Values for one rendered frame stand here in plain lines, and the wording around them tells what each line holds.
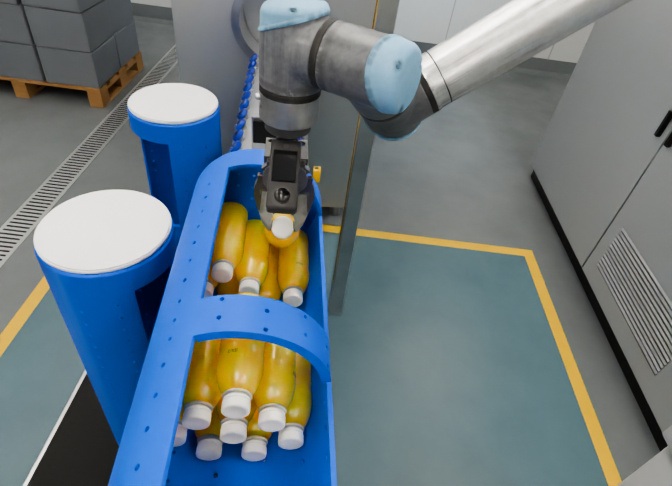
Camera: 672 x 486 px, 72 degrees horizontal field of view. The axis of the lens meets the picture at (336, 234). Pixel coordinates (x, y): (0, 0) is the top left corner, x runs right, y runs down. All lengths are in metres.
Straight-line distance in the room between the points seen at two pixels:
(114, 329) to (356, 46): 0.84
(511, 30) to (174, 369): 0.64
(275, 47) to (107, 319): 0.73
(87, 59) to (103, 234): 2.84
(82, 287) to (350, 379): 1.29
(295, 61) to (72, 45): 3.31
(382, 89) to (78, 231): 0.77
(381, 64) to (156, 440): 0.50
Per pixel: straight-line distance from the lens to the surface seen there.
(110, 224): 1.14
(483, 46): 0.73
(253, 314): 0.66
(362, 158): 1.68
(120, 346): 1.22
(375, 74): 0.58
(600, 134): 2.95
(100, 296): 1.09
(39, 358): 2.30
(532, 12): 0.75
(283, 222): 0.82
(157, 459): 0.58
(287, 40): 0.64
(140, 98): 1.66
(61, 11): 3.83
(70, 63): 3.95
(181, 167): 1.59
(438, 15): 5.43
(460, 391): 2.17
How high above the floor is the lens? 1.74
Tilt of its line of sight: 41 degrees down
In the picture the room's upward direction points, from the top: 8 degrees clockwise
